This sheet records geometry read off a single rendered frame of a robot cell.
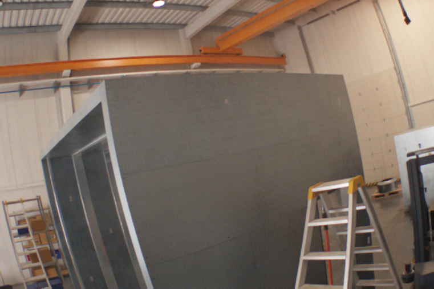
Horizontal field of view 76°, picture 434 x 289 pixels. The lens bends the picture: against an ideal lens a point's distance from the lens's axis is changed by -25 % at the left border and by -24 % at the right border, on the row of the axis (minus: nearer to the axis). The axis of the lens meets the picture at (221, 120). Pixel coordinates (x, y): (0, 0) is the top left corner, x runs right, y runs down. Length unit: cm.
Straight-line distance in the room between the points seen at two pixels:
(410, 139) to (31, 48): 1134
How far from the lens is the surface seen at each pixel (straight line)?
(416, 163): 421
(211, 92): 237
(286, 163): 272
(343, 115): 357
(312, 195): 225
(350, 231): 205
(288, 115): 284
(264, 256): 256
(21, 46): 1128
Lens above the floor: 264
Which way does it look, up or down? 6 degrees up
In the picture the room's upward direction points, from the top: 12 degrees counter-clockwise
